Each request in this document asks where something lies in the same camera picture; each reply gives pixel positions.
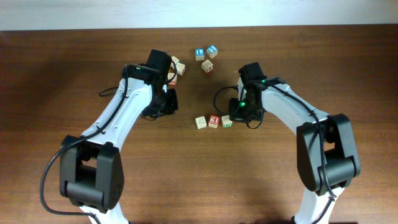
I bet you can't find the red letter E block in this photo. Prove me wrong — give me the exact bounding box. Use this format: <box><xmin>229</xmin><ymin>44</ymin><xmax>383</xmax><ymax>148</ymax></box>
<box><xmin>208</xmin><ymin>115</ymin><xmax>220</xmax><ymax>128</ymax></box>

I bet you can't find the wooden block green side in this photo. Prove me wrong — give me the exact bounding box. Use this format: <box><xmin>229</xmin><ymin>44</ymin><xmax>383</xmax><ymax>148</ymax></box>
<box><xmin>221</xmin><ymin>115</ymin><xmax>233</xmax><ymax>128</ymax></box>

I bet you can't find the wooden block red side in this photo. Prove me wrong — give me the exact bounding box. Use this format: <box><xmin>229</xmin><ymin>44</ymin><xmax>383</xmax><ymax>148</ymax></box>
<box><xmin>201</xmin><ymin>60</ymin><xmax>214</xmax><ymax>73</ymax></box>

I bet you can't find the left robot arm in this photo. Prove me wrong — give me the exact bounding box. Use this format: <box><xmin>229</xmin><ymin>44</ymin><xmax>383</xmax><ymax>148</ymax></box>
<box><xmin>59</xmin><ymin>49</ymin><xmax>178</xmax><ymax>223</ymax></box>

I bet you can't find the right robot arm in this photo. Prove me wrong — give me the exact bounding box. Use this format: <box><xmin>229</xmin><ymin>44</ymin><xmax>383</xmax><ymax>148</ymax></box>
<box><xmin>229</xmin><ymin>62</ymin><xmax>361</xmax><ymax>223</ymax></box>

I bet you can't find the blue letter L block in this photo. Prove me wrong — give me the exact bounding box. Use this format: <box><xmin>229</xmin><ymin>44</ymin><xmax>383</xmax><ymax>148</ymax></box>
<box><xmin>195</xmin><ymin>49</ymin><xmax>205</xmax><ymax>61</ymax></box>

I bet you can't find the plain wooden picture block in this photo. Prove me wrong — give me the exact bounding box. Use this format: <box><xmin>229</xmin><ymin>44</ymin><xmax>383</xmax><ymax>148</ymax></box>
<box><xmin>175</xmin><ymin>63</ymin><xmax>186</xmax><ymax>75</ymax></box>

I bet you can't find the wooden block yellow O side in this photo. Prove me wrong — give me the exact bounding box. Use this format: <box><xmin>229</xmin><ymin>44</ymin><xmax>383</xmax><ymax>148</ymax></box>
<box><xmin>195</xmin><ymin>116</ymin><xmax>207</xmax><ymax>129</ymax></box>

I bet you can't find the wooden block red bottom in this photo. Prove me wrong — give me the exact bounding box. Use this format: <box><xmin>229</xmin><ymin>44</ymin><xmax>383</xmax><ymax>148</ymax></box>
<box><xmin>167</xmin><ymin>73</ymin><xmax>178</xmax><ymax>85</ymax></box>

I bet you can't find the wooden block blue side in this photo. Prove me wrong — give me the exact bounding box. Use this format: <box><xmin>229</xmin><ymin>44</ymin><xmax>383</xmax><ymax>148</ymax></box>
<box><xmin>170</xmin><ymin>56</ymin><xmax>180</xmax><ymax>70</ymax></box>

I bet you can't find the blue number 5 block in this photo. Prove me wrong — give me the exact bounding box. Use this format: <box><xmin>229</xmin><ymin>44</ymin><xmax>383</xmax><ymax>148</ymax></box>
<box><xmin>206</xmin><ymin>45</ymin><xmax>218</xmax><ymax>58</ymax></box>

